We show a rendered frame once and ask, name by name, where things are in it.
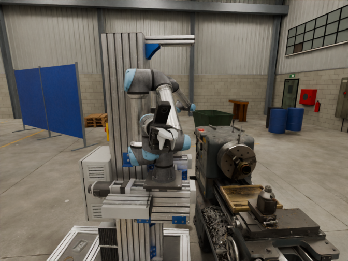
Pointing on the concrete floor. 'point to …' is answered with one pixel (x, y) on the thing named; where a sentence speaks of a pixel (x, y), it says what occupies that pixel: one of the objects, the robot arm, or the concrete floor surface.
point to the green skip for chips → (212, 118)
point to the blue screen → (52, 100)
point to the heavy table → (241, 113)
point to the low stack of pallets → (96, 120)
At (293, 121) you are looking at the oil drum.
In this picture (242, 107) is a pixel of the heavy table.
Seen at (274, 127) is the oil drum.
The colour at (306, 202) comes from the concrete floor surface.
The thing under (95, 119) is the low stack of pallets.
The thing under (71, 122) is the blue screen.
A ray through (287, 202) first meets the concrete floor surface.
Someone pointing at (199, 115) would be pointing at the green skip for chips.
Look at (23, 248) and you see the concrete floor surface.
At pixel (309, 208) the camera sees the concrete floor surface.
